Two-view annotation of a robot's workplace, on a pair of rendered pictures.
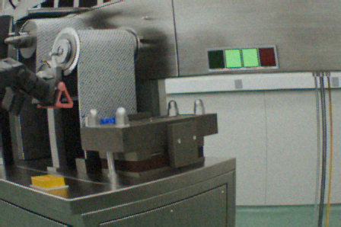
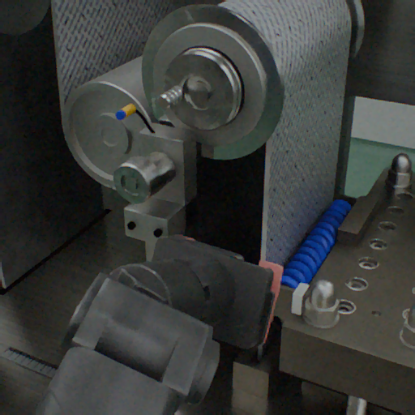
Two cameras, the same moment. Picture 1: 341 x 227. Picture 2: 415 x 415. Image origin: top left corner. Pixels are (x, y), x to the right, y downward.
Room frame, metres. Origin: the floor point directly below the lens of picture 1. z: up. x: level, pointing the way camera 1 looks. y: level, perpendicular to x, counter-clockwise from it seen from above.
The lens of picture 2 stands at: (0.82, 0.41, 1.46)
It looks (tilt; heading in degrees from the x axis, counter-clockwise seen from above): 30 degrees down; 349
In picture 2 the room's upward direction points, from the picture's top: straight up
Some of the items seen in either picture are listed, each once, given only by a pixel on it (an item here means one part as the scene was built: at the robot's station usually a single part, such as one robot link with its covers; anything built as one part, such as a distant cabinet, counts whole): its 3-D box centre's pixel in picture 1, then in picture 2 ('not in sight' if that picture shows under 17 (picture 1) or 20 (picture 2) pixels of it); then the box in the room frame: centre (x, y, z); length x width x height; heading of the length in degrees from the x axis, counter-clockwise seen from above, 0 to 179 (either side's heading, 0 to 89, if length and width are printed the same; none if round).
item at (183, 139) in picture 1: (183, 144); not in sight; (1.37, -0.03, 0.96); 0.10 x 0.03 x 0.11; 141
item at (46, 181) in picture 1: (47, 181); not in sight; (1.12, 0.32, 0.91); 0.07 x 0.07 x 0.02; 51
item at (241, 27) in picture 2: (65, 50); (209, 85); (1.40, 0.29, 1.25); 0.15 x 0.01 x 0.15; 51
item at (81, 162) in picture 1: (114, 159); (296, 310); (1.46, 0.17, 0.92); 0.28 x 0.04 x 0.04; 141
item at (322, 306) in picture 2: (94, 117); (323, 299); (1.31, 0.20, 1.05); 0.04 x 0.04 x 0.04
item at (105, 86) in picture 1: (107, 92); (305, 178); (1.46, 0.17, 1.11); 0.23 x 0.01 x 0.18; 141
